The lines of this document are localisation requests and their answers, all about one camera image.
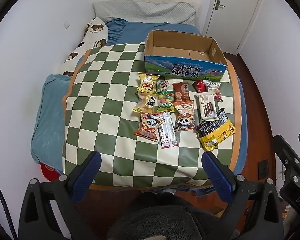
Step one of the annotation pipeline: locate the blue printed cardboard box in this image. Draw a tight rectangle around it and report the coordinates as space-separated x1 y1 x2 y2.
144 30 228 82

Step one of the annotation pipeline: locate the blue ruffled quilt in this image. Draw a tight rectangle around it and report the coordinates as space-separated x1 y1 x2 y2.
105 19 202 47

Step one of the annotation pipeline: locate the grey fleece clothing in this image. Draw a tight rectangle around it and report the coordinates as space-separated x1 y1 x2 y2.
106 192 240 240

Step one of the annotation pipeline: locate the white red nut packet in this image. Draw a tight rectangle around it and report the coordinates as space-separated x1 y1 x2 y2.
203 79 223 102

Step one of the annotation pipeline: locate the small red snack packet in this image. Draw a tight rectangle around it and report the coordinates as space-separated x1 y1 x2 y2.
192 79 207 93

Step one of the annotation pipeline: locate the yellow black snack packet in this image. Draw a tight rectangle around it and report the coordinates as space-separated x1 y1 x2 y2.
195 108 237 152

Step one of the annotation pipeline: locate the small white cartoon packet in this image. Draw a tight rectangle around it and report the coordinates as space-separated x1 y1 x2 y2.
156 79 171 93

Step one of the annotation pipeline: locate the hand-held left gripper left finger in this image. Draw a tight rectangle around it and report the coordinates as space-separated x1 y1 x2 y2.
18 151 102 240

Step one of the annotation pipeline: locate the brown snack packet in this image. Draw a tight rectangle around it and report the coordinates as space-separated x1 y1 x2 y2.
172 82 190 102

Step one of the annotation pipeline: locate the red cloth item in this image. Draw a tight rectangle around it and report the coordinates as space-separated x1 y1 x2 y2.
40 162 63 182

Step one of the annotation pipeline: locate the white door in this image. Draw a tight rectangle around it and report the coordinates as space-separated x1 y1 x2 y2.
202 0 265 53

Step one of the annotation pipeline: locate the black cable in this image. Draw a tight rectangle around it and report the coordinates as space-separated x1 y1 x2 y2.
0 172 18 240

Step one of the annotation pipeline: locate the black wall socket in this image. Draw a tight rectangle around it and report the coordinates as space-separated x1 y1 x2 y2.
258 159 269 180

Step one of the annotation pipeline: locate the yellow biscuit snack packet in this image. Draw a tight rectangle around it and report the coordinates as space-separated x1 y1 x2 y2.
132 87 157 114

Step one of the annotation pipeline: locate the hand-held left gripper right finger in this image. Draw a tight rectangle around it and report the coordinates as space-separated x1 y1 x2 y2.
201 151 284 240

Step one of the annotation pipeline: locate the orange panda seed packet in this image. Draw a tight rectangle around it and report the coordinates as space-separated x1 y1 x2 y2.
172 100 197 132

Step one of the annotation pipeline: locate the grey white pillow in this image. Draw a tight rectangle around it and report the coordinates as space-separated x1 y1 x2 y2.
92 0 199 26

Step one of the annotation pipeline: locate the white chocolate wafer packet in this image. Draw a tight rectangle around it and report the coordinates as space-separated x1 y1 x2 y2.
194 94 218 120

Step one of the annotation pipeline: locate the orange panda snack packet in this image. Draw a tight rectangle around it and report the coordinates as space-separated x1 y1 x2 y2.
134 112 165 142

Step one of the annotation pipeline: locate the light blue blanket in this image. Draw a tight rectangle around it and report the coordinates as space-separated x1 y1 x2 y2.
31 74 73 164

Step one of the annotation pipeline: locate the yellow mushroom snack packet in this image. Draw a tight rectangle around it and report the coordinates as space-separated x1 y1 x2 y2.
137 72 160 93

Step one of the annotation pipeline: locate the green white checkered mat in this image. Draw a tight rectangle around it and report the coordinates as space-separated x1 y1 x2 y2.
62 41 242 189

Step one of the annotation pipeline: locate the long red white packet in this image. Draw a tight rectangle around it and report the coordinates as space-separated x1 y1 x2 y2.
155 111 178 149

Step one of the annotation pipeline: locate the green gumball candy bag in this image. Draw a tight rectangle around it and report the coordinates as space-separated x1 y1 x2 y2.
156 91 178 113

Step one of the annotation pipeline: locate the bear print pillow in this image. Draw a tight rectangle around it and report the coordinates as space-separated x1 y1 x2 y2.
57 17 109 77

